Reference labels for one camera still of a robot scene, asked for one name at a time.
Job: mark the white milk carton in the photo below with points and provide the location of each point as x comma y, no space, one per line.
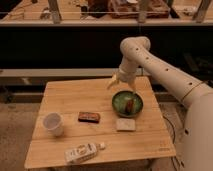
83,152

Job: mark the long grey bench rail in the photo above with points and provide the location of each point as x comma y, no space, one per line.
88,72

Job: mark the green round bowl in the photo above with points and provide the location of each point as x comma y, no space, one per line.
120,99

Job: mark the wooden folding table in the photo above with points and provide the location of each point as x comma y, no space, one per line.
68,98

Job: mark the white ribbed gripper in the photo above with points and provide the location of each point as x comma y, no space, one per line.
124,77

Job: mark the dark red pepper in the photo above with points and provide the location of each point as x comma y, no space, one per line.
129,106

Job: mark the white sponge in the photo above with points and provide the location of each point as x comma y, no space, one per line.
123,124

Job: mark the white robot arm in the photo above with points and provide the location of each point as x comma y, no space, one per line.
195,95

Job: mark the white plastic cup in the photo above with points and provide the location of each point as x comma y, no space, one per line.
53,124

